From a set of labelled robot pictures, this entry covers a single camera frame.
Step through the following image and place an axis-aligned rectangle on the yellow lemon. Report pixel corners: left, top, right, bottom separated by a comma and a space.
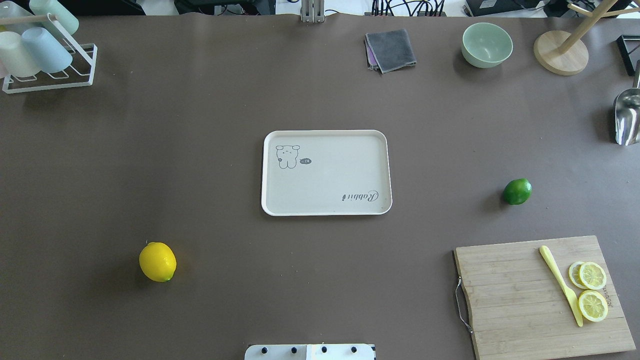
138, 242, 178, 283

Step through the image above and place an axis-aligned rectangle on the green lime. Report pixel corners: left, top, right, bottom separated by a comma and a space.
502, 178, 532, 206

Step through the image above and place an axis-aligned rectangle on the cream rabbit print tray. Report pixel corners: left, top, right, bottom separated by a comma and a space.
261, 129, 393, 217

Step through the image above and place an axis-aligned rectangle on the black glass rack tray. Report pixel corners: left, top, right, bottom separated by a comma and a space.
615, 34, 640, 76

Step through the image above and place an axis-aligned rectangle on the grey folded cloth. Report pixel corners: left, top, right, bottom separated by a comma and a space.
365, 28, 417, 74

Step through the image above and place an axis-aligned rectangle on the mint green bowl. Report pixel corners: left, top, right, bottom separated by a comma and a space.
461, 22, 514, 69

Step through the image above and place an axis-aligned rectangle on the bamboo cutting board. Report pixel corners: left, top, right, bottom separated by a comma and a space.
454, 235, 636, 360

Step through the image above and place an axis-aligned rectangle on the hidden back lemon slice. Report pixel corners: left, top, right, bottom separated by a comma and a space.
567, 260, 588, 290

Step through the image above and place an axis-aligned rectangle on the wooden mug tree stand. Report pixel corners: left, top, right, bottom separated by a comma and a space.
534, 0, 640, 76

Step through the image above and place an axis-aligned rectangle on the yellow plastic knife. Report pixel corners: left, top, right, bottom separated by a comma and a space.
539, 245, 584, 327

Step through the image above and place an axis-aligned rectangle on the upper lemon slice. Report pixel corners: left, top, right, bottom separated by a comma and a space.
578, 261, 608, 291

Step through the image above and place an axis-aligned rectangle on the light blue cup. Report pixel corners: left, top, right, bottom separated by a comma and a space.
22, 27, 73, 74

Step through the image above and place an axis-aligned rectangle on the lower lemon slice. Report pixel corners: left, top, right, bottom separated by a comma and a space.
578, 289, 609, 322

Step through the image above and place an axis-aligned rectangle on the mint green cup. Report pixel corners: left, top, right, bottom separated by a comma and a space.
29, 0, 79, 35

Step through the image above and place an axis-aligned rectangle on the metal scoop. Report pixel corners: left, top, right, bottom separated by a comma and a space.
614, 61, 640, 146

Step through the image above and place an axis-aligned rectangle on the pale cream cup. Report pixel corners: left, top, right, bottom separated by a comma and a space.
0, 30, 41, 78

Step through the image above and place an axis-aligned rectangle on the aluminium frame post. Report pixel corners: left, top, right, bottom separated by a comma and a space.
300, 0, 325, 23

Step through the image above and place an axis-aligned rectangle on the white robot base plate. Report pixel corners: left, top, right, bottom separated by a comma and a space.
244, 342, 377, 360

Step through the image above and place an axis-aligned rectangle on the white wire cup rack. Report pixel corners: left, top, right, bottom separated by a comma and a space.
1, 13, 98, 94

